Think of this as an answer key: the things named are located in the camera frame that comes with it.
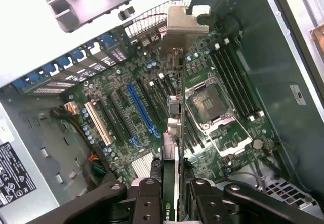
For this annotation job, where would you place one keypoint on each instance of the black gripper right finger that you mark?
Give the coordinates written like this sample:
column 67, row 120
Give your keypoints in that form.
column 207, row 203

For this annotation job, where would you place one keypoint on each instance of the green motherboard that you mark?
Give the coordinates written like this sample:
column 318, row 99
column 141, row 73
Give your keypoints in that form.
column 121, row 69

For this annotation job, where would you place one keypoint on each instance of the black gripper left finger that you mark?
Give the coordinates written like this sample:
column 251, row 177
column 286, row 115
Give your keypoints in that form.
column 146, row 203

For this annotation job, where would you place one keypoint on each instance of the blue slot clip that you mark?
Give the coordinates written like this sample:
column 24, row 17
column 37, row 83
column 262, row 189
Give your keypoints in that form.
column 33, row 78
column 77, row 55
column 110, row 42
column 63, row 62
column 48, row 71
column 19, row 85

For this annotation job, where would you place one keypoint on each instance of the grey power supply unit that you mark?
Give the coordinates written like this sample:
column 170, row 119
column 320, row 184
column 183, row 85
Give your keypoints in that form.
column 17, row 173

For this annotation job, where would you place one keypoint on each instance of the silver coin battery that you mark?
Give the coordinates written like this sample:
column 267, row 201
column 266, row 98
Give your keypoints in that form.
column 258, row 143

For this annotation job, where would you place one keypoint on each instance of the white expansion slot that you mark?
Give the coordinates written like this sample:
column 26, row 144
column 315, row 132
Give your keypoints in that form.
column 98, row 123

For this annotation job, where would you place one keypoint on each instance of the black intrusion switch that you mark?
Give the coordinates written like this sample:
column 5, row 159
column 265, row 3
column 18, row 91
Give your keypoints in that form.
column 126, row 12

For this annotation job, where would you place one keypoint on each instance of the silver chipset heat sink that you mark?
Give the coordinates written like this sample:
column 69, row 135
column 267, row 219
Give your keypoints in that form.
column 141, row 167

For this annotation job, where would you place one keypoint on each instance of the grey parts rack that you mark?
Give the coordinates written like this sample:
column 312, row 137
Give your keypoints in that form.
column 106, row 4

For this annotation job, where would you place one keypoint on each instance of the grey metal disk bay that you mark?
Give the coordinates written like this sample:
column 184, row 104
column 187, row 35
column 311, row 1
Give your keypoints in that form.
column 283, row 192

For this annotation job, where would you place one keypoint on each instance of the white case sticker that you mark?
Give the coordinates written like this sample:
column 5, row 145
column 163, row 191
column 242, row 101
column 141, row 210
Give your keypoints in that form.
column 298, row 95

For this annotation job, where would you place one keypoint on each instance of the CPU socket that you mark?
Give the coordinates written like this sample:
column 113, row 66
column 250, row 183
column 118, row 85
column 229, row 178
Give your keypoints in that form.
column 207, row 102

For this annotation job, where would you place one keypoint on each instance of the long blue expansion slot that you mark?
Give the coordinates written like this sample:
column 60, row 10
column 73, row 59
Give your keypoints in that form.
column 140, row 107

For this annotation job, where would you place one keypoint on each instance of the black open PC case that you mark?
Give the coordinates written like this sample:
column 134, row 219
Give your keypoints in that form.
column 273, row 57

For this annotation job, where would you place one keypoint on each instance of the black RAM slot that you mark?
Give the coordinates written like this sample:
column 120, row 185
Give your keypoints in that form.
column 158, row 95
column 165, row 85
column 243, row 77
column 229, row 85
column 238, row 80
column 234, row 82

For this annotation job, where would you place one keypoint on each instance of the black expansion slot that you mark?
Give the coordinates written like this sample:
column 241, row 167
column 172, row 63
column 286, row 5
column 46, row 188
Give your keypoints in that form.
column 149, row 100

